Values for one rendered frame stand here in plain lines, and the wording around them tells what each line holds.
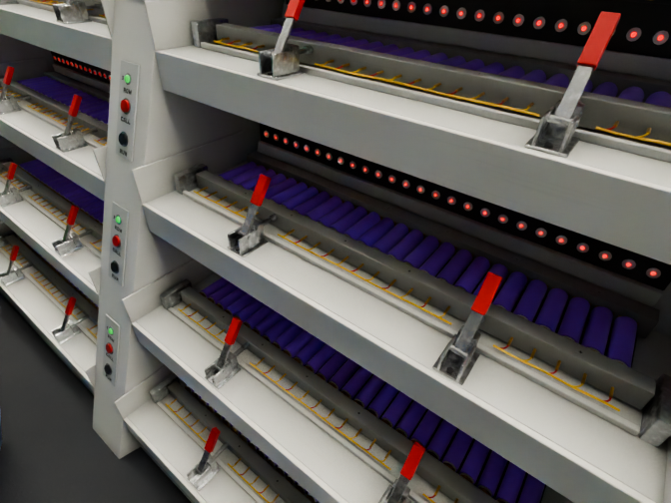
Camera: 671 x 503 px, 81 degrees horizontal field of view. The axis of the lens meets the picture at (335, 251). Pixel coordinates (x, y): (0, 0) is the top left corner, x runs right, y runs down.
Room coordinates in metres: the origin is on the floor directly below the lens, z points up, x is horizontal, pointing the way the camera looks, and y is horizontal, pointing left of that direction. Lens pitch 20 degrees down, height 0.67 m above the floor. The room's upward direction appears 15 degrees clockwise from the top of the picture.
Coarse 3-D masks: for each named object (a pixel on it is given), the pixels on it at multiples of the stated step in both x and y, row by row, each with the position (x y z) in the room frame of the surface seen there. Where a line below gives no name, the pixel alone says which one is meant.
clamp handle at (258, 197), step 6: (258, 180) 0.44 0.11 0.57; (264, 180) 0.44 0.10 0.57; (270, 180) 0.44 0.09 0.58; (258, 186) 0.44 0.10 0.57; (264, 186) 0.43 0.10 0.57; (258, 192) 0.43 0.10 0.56; (264, 192) 0.43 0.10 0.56; (252, 198) 0.43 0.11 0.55; (258, 198) 0.43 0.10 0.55; (252, 204) 0.43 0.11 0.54; (258, 204) 0.43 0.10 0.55; (252, 210) 0.43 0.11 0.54; (252, 216) 0.43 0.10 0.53; (246, 222) 0.43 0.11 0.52; (252, 222) 0.43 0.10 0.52; (246, 228) 0.43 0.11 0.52; (246, 234) 0.42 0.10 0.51
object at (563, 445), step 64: (192, 192) 0.54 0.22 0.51; (384, 192) 0.51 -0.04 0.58; (192, 256) 0.46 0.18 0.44; (256, 256) 0.42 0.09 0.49; (320, 320) 0.35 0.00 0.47; (384, 320) 0.34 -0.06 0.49; (448, 320) 0.35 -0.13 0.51; (448, 384) 0.28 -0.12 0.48; (512, 384) 0.29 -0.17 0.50; (576, 384) 0.30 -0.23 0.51; (512, 448) 0.26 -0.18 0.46; (576, 448) 0.24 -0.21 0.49; (640, 448) 0.25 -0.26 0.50
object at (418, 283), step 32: (224, 192) 0.52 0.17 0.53; (288, 224) 0.46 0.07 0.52; (320, 224) 0.45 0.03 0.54; (320, 256) 0.41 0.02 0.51; (352, 256) 0.41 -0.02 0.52; (384, 256) 0.40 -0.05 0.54; (384, 288) 0.37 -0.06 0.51; (416, 288) 0.37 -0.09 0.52; (448, 288) 0.36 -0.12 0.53; (512, 320) 0.33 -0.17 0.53; (544, 352) 0.31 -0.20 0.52; (576, 352) 0.30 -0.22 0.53; (608, 384) 0.29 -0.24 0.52; (640, 384) 0.28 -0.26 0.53
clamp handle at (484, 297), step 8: (488, 272) 0.31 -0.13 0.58; (488, 280) 0.31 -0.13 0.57; (496, 280) 0.31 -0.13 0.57; (480, 288) 0.31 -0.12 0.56; (488, 288) 0.31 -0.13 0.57; (496, 288) 0.30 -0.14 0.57; (480, 296) 0.30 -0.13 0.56; (488, 296) 0.30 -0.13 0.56; (472, 304) 0.30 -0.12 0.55; (480, 304) 0.30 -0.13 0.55; (488, 304) 0.30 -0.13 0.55; (472, 312) 0.30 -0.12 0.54; (480, 312) 0.30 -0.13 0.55; (472, 320) 0.30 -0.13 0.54; (480, 320) 0.30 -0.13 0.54; (464, 328) 0.30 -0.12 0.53; (472, 328) 0.30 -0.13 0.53; (464, 336) 0.30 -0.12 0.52; (472, 336) 0.30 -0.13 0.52; (456, 344) 0.30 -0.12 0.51; (464, 344) 0.29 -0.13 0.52
